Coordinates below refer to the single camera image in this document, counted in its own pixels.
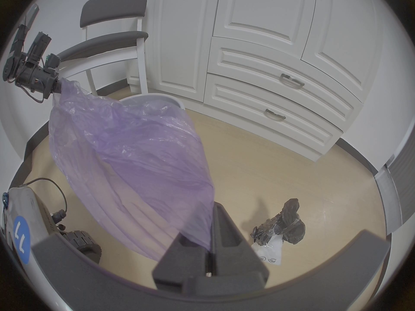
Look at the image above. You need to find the grey and white chair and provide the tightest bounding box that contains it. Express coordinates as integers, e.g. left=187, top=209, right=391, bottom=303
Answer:
left=57, top=0, right=150, bottom=96

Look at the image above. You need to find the black cable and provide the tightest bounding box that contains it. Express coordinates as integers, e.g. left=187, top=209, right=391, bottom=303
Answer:
left=19, top=178, right=67, bottom=213

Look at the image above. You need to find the white printed wrapper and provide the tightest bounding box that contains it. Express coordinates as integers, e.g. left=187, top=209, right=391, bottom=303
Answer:
left=251, top=237, right=284, bottom=265

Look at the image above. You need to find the white wardrobe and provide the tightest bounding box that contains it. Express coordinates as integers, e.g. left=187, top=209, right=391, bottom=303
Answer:
left=126, top=0, right=386, bottom=161

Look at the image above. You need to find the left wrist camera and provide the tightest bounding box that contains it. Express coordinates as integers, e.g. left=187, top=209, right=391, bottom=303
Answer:
left=45, top=54, right=61, bottom=73

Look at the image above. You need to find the purple plastic bag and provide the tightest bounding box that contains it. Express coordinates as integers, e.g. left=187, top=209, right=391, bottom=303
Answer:
left=49, top=78, right=216, bottom=262

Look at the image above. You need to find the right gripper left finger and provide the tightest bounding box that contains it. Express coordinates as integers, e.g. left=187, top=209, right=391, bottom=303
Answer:
left=152, top=233, right=212, bottom=291

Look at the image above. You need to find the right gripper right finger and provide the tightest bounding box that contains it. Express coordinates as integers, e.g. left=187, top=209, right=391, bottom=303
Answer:
left=211, top=202, right=270, bottom=287

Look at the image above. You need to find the crumpled black plastic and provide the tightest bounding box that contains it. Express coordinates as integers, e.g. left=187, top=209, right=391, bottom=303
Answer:
left=251, top=198, right=306, bottom=245

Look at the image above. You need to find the white trash bin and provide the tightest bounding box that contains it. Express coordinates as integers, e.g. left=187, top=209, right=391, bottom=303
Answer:
left=53, top=93, right=201, bottom=262

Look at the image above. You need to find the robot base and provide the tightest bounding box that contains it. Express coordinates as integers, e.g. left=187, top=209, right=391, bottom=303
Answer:
left=0, top=187, right=102, bottom=266

